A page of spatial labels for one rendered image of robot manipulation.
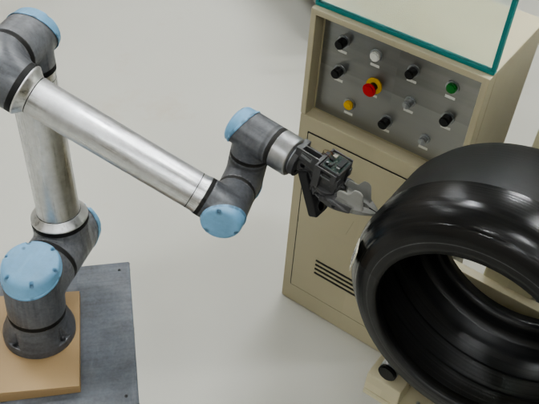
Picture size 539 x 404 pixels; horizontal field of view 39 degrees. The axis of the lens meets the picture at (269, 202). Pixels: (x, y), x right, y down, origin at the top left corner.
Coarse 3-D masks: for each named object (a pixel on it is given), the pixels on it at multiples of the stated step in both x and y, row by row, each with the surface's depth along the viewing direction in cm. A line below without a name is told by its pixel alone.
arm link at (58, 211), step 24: (0, 24) 162; (24, 24) 162; (48, 24) 167; (48, 48) 167; (48, 72) 169; (24, 120) 175; (24, 144) 181; (48, 144) 180; (48, 168) 184; (72, 168) 191; (48, 192) 189; (72, 192) 193; (48, 216) 194; (72, 216) 197; (96, 216) 209; (48, 240) 196; (72, 240) 199; (96, 240) 210
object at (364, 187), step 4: (348, 184) 161; (352, 184) 160; (356, 184) 159; (360, 184) 158; (364, 184) 158; (368, 184) 157; (348, 188) 161; (352, 188) 160; (356, 188) 160; (360, 188) 159; (364, 188) 158; (368, 188) 158; (348, 192) 160; (364, 192) 159; (368, 192) 158; (364, 196) 159; (368, 196) 159; (364, 200) 159; (368, 200) 159; (364, 204) 159; (368, 204) 159; (372, 204) 159; (372, 208) 158; (376, 208) 158
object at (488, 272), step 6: (534, 144) 158; (486, 270) 186; (492, 270) 184; (486, 276) 187; (492, 276) 185; (498, 276) 184; (504, 276) 183; (498, 282) 185; (504, 282) 184; (510, 282) 183; (510, 288) 184; (516, 288) 183; (522, 294) 183; (528, 294) 182; (534, 300) 191
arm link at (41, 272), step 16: (16, 256) 189; (32, 256) 190; (48, 256) 190; (64, 256) 196; (0, 272) 187; (16, 272) 186; (32, 272) 186; (48, 272) 187; (64, 272) 194; (16, 288) 184; (32, 288) 184; (48, 288) 187; (64, 288) 195; (16, 304) 188; (32, 304) 188; (48, 304) 190; (64, 304) 198; (16, 320) 193; (32, 320) 192; (48, 320) 194
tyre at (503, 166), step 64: (448, 192) 136; (512, 192) 132; (384, 256) 145; (448, 256) 177; (512, 256) 127; (384, 320) 159; (448, 320) 179; (512, 320) 173; (448, 384) 168; (512, 384) 167
